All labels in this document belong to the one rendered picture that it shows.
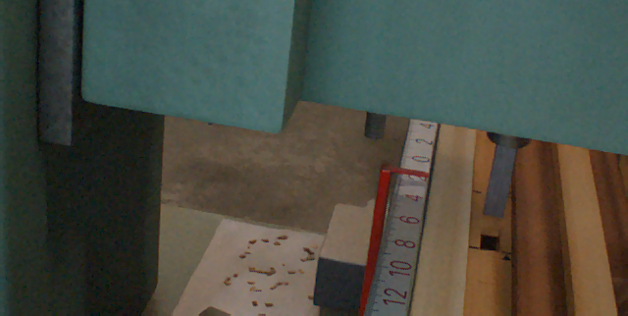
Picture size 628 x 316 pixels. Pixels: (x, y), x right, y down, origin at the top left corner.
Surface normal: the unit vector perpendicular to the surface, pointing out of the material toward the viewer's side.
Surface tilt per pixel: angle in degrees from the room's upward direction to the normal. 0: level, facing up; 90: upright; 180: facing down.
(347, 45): 90
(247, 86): 90
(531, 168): 0
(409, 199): 0
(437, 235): 0
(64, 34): 90
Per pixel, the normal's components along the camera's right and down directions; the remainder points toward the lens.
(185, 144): 0.10, -0.91
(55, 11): -0.18, 0.39
